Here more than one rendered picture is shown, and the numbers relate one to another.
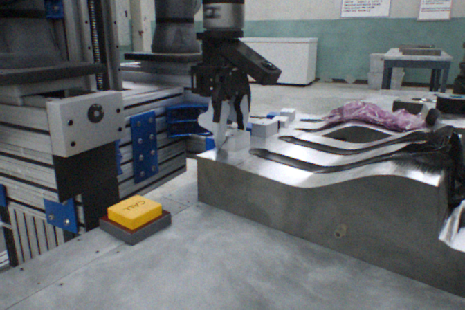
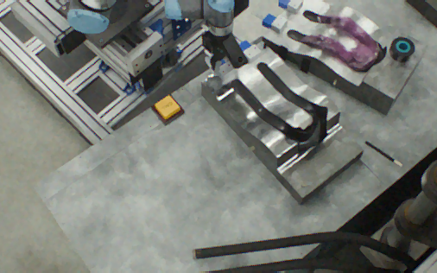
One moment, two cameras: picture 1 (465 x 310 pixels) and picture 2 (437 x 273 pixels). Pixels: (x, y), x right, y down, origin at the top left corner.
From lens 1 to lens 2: 1.48 m
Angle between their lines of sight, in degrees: 48
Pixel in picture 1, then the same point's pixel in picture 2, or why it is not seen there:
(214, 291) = (193, 161)
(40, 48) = (117, 11)
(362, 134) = (319, 64)
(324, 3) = not seen: outside the picture
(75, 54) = not seen: outside the picture
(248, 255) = (212, 144)
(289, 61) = not seen: outside the picture
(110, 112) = (155, 48)
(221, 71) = (216, 50)
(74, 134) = (138, 67)
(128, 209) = (163, 108)
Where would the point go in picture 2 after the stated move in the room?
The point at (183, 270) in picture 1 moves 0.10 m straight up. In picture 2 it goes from (184, 146) to (181, 131)
